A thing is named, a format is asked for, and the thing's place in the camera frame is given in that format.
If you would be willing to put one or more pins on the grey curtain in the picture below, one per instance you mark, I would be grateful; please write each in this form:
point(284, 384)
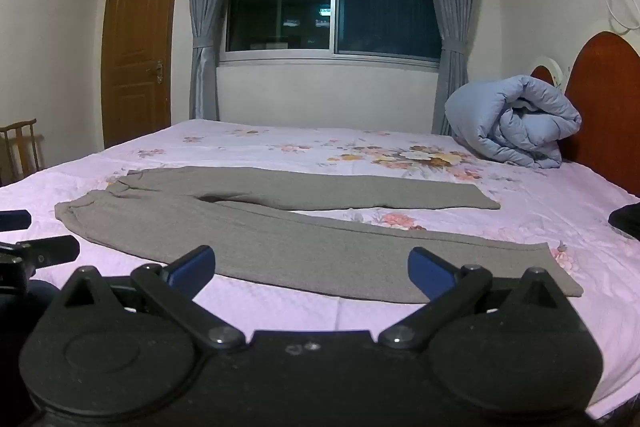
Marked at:
point(450, 17)
point(207, 7)

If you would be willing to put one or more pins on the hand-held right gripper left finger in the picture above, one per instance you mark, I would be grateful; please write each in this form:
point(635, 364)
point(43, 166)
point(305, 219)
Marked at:
point(192, 268)

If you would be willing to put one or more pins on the grey pants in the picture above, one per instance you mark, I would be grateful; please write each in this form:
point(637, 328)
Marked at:
point(280, 234)

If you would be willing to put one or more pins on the wooden chair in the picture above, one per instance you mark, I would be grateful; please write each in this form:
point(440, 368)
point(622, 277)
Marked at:
point(20, 149)

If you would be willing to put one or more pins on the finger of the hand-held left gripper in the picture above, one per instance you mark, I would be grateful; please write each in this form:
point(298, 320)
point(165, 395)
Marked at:
point(45, 251)
point(15, 220)

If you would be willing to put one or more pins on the red-brown wooden headboard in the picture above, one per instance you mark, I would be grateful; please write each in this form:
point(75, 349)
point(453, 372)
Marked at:
point(610, 107)

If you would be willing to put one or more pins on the brown wooden door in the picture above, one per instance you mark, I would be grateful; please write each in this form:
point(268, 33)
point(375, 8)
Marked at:
point(137, 52)

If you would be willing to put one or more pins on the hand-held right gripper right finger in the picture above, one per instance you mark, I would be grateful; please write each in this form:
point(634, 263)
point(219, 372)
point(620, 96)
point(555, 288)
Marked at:
point(426, 273)

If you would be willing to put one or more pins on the black object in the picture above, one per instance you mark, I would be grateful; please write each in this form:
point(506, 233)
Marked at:
point(626, 221)

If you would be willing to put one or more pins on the blue folded duvet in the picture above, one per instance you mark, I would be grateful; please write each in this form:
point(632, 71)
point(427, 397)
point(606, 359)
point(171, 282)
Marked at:
point(520, 122)

